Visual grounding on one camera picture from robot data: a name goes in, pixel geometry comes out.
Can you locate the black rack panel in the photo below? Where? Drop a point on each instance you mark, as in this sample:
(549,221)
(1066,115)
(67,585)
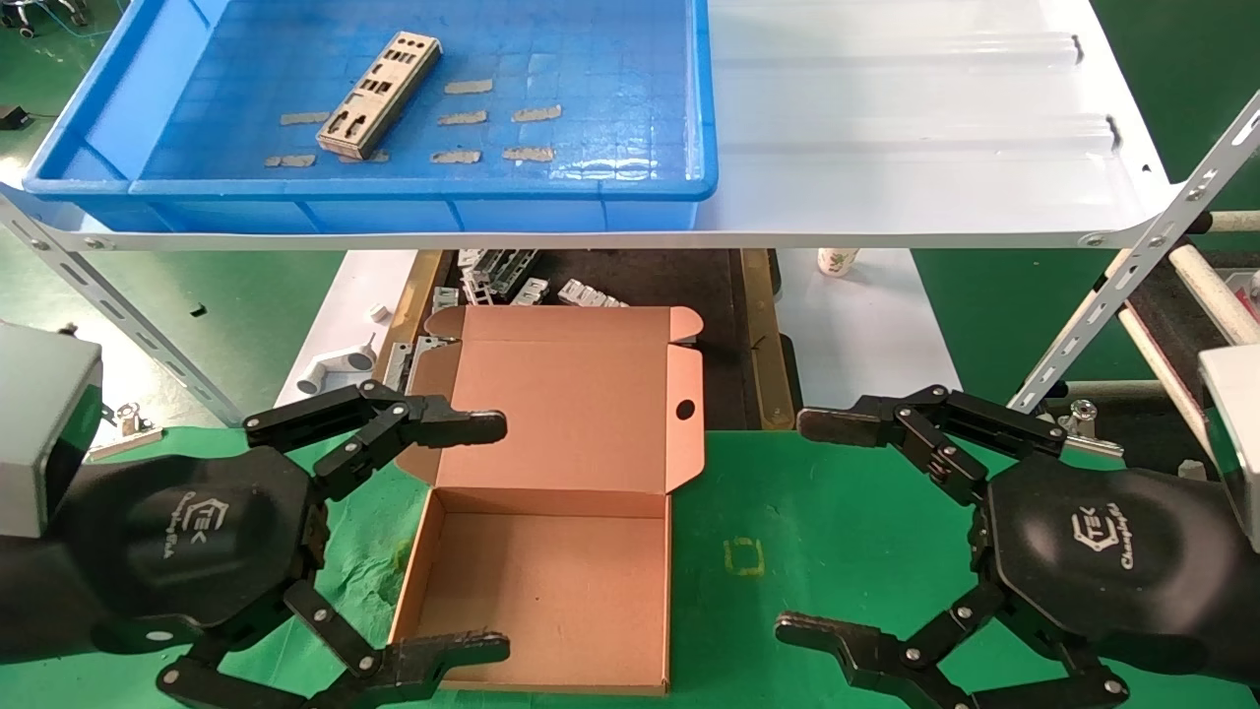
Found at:
(1181,325)

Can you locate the white pipe fitting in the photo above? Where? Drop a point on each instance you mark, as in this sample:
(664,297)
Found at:
(340,366)

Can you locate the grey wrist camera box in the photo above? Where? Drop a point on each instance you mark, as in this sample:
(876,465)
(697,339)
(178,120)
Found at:
(44,423)
(1235,433)

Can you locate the wheeled chair base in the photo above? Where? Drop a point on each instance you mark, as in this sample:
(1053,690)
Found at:
(22,28)

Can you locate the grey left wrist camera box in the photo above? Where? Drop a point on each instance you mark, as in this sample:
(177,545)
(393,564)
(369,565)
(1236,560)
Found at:
(44,423)

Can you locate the brown cardboard box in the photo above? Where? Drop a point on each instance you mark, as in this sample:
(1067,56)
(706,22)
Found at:
(581,394)

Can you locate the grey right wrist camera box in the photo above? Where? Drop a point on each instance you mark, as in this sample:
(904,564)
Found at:
(1235,433)

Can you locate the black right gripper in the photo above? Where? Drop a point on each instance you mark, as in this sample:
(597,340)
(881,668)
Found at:
(1102,551)

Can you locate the printed paper cup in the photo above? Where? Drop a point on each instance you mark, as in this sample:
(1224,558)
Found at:
(837,261)

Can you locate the perforated steel shelf upright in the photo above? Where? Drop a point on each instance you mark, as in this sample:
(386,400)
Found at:
(1132,266)
(118,305)

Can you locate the cream rack pipe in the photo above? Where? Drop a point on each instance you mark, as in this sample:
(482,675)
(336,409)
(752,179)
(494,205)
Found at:
(1230,222)
(1132,390)
(1162,374)
(1211,286)

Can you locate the small metal bracket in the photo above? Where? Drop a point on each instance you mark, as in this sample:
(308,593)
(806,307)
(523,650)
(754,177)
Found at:
(532,290)
(445,297)

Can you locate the green table cloth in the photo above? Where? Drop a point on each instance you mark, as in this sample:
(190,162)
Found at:
(837,512)

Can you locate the blue plastic tray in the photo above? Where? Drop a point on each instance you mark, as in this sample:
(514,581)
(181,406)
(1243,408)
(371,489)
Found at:
(591,59)

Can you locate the black power adapter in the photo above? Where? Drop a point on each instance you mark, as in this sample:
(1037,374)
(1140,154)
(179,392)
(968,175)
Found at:
(12,116)

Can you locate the black tray with wooden frame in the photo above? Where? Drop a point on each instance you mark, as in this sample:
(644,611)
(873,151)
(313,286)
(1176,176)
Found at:
(689,286)

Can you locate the slotted metal bracket pile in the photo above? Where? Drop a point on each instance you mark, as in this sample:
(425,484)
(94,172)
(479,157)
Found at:
(497,271)

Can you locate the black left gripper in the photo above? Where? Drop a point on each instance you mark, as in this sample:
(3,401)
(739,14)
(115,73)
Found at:
(197,532)

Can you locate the bent metal bracket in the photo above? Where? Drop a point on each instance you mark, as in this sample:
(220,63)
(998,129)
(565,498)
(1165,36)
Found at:
(399,364)

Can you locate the white metal shelf board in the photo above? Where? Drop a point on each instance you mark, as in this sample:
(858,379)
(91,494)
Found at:
(886,148)

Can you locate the ridged metal bracket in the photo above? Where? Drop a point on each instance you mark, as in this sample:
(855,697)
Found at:
(591,293)

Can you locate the grey tape strip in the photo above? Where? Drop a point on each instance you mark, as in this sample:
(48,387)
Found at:
(468,86)
(456,156)
(290,160)
(303,118)
(529,154)
(380,156)
(536,113)
(463,117)

